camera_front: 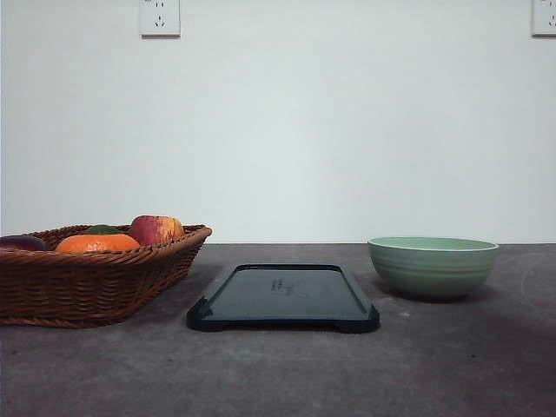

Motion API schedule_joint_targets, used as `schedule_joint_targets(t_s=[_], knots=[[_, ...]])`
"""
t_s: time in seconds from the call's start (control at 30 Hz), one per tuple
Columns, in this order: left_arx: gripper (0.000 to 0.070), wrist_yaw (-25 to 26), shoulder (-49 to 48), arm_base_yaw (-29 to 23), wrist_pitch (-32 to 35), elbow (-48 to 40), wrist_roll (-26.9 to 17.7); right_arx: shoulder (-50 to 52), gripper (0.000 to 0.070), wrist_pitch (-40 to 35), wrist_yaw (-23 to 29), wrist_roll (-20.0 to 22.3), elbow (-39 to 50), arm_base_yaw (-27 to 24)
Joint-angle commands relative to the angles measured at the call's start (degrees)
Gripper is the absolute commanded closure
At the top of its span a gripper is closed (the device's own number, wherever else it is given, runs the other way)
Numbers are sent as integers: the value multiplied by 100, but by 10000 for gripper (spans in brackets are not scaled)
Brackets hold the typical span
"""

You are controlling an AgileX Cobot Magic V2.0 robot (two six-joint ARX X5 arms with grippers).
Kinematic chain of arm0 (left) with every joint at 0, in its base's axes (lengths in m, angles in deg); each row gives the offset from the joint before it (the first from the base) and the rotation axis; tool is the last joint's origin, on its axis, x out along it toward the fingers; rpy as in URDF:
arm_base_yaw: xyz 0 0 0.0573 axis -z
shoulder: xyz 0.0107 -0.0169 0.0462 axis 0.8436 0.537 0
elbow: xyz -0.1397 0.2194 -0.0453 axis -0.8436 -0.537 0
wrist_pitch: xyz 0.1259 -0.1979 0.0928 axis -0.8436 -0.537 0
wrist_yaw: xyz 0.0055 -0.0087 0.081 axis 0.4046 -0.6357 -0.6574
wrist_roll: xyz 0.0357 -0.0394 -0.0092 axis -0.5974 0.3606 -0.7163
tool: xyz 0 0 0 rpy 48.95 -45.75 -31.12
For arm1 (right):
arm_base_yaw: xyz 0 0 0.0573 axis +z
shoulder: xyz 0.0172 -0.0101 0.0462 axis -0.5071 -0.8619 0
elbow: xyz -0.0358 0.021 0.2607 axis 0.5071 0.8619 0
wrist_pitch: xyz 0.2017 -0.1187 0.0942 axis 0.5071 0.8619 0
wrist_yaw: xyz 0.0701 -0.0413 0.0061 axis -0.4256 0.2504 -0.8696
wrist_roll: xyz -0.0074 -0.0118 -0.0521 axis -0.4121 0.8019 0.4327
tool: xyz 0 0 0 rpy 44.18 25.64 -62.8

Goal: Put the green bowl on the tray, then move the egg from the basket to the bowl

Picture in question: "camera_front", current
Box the light green ceramic bowl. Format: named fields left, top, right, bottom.
left=367, top=236, right=499, bottom=299

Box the brown wicker basket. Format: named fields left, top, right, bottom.
left=0, top=216, right=212, bottom=328

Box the dark teal rectangular tray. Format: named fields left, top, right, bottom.
left=187, top=264, right=381, bottom=333

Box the red yellow apple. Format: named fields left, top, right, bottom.
left=131, top=215, right=184, bottom=245

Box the green avocado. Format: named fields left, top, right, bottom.
left=83, top=224, right=120, bottom=235

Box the orange tangerine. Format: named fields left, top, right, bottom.
left=55, top=234, right=141, bottom=252

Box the dark purple fruit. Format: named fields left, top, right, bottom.
left=0, top=235, right=46, bottom=251

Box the white wall socket left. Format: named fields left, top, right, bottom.
left=139, top=0, right=181, bottom=40

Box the white wall socket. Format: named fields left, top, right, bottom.
left=139, top=0, right=181, bottom=40
left=532, top=0, right=556, bottom=36

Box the white wall socket right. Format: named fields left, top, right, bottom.
left=532, top=0, right=556, bottom=36

